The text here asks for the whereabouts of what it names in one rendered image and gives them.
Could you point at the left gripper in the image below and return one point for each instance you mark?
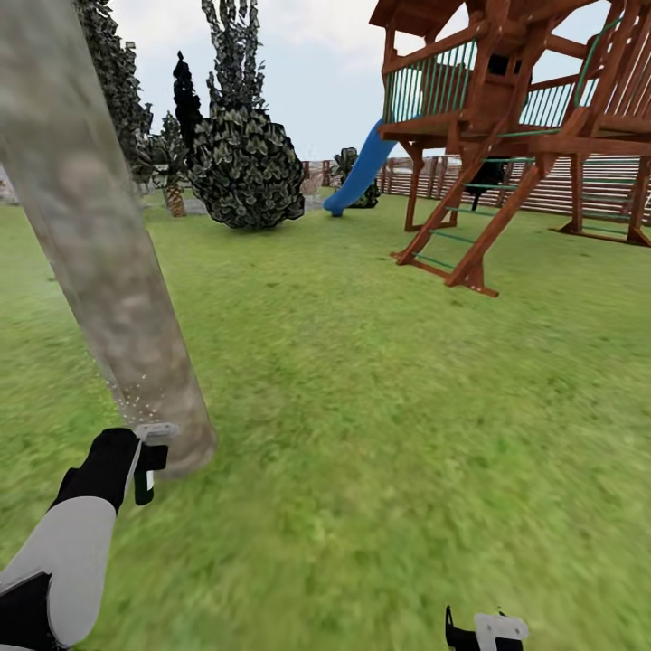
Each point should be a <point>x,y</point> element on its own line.
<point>154,458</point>

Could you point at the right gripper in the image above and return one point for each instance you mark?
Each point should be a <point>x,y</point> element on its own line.
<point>466,641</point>

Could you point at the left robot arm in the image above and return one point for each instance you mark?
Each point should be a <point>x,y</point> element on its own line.
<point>51,592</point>

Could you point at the garden chair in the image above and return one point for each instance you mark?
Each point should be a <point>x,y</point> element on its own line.
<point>311,187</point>

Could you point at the pesticide atomizer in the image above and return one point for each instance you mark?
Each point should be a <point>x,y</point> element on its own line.
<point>145,489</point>

